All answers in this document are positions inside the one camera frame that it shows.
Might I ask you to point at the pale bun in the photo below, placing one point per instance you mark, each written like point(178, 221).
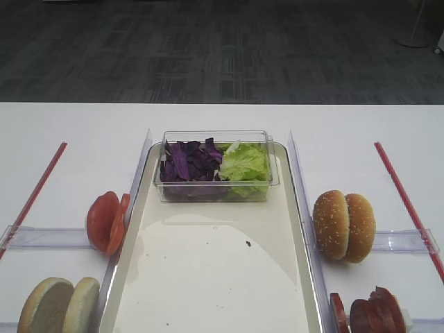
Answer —
point(81, 306)
point(45, 308)

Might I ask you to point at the green lettuce leaves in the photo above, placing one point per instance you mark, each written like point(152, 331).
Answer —
point(244, 162)

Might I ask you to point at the thin red tomato slice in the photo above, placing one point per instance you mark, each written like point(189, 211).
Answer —
point(118, 228)

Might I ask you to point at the large red tomato slice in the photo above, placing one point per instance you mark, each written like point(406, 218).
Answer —
point(100, 218)

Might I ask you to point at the dark brown meat patty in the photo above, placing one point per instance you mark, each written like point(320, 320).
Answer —
point(376, 315)

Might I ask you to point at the clear plastic salad container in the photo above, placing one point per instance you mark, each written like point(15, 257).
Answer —
point(224, 190)

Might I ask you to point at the purple cabbage leaves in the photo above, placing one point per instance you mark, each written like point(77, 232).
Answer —
point(191, 161)

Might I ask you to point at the cream metal tray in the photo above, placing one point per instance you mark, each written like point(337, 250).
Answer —
point(213, 267)

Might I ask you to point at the sesame bun top left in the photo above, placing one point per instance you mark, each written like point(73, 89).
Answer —
point(331, 224)

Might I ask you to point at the sesame bun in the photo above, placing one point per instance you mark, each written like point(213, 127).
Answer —
point(331, 224)
point(362, 228)

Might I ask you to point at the sesame bun top right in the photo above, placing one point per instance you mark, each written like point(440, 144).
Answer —
point(362, 228)

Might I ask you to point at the right red strip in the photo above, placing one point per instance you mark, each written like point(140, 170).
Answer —
point(409, 204)

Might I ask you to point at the red strip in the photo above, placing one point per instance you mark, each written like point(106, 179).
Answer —
point(33, 197)
point(409, 204)

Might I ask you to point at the left red strip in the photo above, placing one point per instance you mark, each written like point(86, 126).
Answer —
point(33, 197)

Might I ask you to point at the red salami slice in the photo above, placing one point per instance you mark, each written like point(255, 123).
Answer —
point(339, 315)

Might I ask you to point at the red bacon slice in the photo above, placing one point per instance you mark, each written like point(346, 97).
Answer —
point(385, 295)

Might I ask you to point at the left clear long rail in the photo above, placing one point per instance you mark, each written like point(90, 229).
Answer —
point(111, 270)

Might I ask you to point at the clear sesame bun holder rail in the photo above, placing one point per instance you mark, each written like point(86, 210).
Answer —
point(405, 241)

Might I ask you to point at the clear tomato holder rail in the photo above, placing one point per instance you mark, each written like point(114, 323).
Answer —
point(26, 237)

